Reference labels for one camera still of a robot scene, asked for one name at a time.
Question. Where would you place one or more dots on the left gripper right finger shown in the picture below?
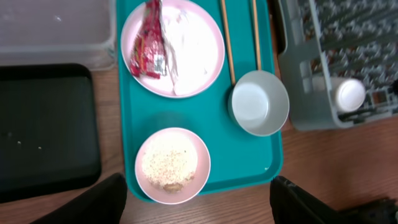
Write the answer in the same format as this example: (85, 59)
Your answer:
(291, 204)

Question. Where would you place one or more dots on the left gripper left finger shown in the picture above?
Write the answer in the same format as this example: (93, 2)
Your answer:
(104, 203)

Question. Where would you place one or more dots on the peanut shell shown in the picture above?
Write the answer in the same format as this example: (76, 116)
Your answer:
(173, 188)

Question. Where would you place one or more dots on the rice leftovers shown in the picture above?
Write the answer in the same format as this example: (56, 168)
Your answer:
(167, 161)

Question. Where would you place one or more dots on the white cup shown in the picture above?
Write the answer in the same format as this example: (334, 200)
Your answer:
(345, 94)

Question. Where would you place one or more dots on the red snack wrapper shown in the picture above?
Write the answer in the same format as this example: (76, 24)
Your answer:
(148, 53)

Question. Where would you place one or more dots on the white tissue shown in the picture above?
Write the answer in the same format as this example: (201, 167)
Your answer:
(184, 63)

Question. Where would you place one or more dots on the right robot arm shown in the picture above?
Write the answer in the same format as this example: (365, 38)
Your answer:
(382, 211)

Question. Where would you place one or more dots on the grey dishwasher rack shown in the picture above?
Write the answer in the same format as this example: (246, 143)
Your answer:
(348, 39)

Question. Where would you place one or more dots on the teal plastic serving tray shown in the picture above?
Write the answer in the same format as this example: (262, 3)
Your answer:
(238, 159)

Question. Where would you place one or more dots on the black tray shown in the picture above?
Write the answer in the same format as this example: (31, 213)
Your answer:
(49, 138)

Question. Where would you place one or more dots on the grey bowl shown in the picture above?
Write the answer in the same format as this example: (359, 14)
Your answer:
(259, 103)

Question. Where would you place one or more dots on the large pink plate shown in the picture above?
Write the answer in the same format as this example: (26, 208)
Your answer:
(210, 39)

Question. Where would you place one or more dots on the clear plastic bin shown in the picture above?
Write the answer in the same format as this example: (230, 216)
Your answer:
(38, 32)

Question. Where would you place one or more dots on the right wooden chopstick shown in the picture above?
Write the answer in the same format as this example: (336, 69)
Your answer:
(256, 35)

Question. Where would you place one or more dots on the wooden chopstick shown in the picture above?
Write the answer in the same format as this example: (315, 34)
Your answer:
(256, 35)
(228, 42)

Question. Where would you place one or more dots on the left wooden chopstick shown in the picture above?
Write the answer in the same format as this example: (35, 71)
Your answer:
(228, 42)

